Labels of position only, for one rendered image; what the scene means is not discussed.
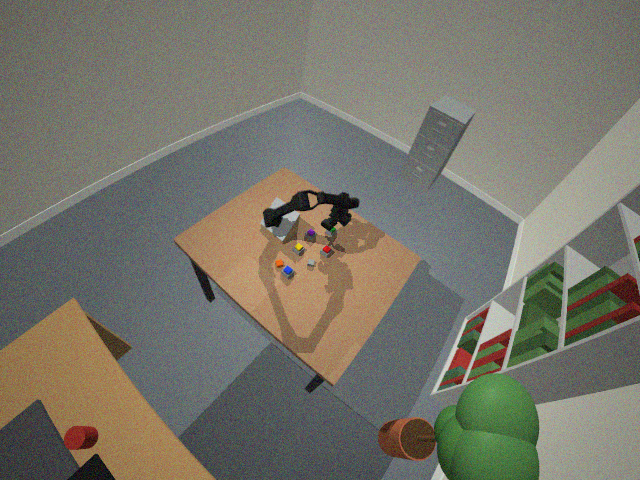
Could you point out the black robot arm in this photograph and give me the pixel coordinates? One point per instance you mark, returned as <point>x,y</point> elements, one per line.
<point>300,202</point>

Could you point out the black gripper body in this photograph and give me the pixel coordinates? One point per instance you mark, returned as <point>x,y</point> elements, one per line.
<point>329,223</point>

